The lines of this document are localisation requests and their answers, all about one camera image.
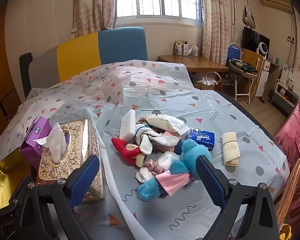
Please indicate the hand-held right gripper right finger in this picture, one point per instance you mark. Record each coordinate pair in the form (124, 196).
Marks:
(210, 182)

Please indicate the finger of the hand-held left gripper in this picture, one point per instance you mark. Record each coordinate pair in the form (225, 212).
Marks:
(5, 220)

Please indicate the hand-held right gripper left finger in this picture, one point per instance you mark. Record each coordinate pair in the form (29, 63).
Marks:
(83, 177)

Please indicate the shiny gold box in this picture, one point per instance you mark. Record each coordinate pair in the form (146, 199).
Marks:
(7, 177)

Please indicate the blue plush toy pink dress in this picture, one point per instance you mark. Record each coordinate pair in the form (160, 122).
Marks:
(190, 155)

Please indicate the cream towel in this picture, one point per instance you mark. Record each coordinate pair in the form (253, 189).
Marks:
(230, 150)

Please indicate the blue pocket tissue pack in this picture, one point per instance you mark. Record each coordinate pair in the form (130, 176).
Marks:
(201, 138)

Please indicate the red plush doll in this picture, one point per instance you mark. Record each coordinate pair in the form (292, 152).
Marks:
(126, 151)

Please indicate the pink scrunchie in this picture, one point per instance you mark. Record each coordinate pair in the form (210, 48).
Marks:
(155, 166)

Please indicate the white knit sock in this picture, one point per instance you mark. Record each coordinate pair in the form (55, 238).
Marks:
(150, 140)

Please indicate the ornate gold tissue box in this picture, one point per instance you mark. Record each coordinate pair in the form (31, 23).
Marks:
(77, 145)

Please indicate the white tissue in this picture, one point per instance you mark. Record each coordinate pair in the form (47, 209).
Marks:
(57, 142)

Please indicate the pink towel roll blue band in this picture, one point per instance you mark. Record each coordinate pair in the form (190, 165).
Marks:
(171, 148)

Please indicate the purple tissue box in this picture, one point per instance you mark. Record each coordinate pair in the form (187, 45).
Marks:
(37, 130)

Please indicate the cream wet wipes packet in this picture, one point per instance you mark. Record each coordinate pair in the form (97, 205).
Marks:
(165, 123)

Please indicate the brown scrunchie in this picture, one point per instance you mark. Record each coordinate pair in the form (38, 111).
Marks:
(142, 122)

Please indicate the rattan chair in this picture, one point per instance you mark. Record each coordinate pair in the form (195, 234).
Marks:
(292, 187)

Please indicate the pink ruffled bedding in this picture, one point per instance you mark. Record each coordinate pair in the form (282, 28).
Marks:
(295, 135)

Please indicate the white metal folding stool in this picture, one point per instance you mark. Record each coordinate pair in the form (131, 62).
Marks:
(240, 87)

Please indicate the patterned bed sheet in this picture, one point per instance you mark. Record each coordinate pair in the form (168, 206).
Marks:
(165, 92)

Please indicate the white tote bag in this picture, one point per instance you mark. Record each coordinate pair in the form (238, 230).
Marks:
(207, 78)

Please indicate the wooden wardrobe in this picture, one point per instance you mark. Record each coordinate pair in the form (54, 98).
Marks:
(0, 67)

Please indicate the low grey shelf unit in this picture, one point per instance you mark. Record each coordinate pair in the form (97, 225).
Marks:
(285, 97)

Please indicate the black upright board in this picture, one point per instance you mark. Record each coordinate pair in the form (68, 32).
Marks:
(25, 67)

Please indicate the small side cabinet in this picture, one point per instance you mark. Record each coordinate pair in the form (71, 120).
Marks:
(270, 80)

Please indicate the wooden desk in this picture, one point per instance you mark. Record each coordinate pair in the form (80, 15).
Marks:
(195, 63)

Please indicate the black oblong object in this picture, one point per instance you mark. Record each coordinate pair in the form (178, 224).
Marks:
(242, 65)

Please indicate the grey yellow blue headboard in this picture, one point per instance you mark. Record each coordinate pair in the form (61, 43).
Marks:
(75, 55)

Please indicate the leaning wooden board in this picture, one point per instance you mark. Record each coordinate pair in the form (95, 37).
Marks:
(250, 57)

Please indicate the blue folding chair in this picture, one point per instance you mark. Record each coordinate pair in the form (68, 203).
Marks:
(232, 52)

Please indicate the white printed carton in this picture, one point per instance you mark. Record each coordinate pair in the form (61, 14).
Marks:
(292, 77)

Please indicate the desk toiletries group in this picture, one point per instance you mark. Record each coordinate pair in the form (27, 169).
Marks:
(186, 49)

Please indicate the white round fan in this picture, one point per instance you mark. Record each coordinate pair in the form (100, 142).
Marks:
(261, 49)

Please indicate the black monitor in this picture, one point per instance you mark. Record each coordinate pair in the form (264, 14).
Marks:
(250, 40)

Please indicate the beige hanging bag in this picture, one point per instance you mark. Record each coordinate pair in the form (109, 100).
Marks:
(248, 17)

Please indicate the metal stand pole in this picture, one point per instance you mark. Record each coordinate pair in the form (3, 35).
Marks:
(233, 10)

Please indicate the barred window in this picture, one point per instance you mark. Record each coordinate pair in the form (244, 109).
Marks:
(150, 5)

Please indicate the wall air conditioner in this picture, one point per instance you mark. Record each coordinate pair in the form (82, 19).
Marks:
(275, 2)

